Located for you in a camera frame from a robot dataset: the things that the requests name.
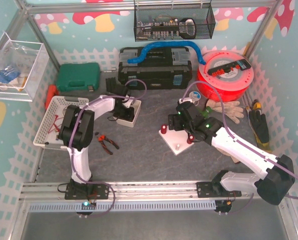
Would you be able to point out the yellow black tool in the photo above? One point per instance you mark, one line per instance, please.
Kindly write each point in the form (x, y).
(256, 105)

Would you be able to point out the white perforated basket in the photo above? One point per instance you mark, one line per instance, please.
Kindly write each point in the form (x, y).
(47, 134)

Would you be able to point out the large red spring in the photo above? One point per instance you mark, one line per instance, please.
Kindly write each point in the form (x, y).
(190, 139)
(164, 129)

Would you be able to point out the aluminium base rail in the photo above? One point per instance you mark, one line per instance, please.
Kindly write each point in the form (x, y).
(127, 191)

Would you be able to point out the white knit work glove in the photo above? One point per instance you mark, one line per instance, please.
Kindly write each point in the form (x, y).
(232, 109)

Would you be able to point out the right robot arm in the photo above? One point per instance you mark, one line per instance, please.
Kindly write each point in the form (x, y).
(271, 176)

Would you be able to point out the white plastic parts bin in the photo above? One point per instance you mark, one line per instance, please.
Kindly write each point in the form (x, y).
(136, 105)

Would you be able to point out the orange tool handle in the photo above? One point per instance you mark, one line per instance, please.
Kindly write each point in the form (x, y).
(52, 91)

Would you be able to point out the black plastic toolbox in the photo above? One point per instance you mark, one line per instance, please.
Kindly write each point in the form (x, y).
(163, 68)

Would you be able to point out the clear acrylic wall box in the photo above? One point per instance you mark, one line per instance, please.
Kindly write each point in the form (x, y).
(22, 65)

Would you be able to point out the black wire mesh shelf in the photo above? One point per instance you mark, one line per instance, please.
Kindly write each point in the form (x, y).
(170, 20)

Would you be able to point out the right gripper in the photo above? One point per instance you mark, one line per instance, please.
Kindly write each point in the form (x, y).
(177, 120)

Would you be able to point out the solder wire spool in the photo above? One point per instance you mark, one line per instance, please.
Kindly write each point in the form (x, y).
(195, 96)

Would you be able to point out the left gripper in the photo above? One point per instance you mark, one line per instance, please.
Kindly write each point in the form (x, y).
(125, 110)

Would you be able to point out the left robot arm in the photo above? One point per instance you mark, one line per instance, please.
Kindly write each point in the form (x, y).
(78, 124)

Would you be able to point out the yellow rod in corner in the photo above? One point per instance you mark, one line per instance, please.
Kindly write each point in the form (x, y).
(246, 50)

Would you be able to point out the black socket rail orange clips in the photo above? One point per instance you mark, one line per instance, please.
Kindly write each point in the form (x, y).
(241, 64)

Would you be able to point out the green brass pipe fitting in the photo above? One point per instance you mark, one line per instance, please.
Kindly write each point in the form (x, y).
(206, 112)

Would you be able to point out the grey slotted cable duct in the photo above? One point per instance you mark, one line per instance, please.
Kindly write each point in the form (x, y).
(122, 206)

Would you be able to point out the green plastic tool case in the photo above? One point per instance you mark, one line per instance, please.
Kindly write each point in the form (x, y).
(78, 76)

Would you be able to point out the white peg base plate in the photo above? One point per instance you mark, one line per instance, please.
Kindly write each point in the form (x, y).
(176, 140)

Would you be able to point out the black yellow work glove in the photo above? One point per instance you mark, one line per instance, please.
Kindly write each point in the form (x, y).
(259, 126)

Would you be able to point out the orange pneumatic tubing reel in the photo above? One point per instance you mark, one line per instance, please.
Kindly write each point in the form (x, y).
(226, 87)

